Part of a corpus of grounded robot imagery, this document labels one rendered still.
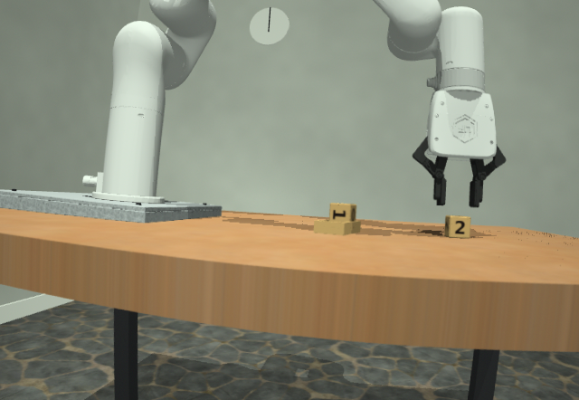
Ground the tan wooden calendar tray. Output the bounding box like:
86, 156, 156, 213
313, 219, 361, 235

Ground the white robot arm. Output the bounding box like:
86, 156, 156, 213
82, 0, 485, 204

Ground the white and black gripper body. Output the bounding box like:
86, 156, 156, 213
426, 86, 497, 161

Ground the tan wooden number cube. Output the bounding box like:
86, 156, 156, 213
444, 215, 470, 239
329, 203, 356, 223

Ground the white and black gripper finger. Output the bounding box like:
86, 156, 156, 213
413, 136, 448, 205
469, 146, 506, 207

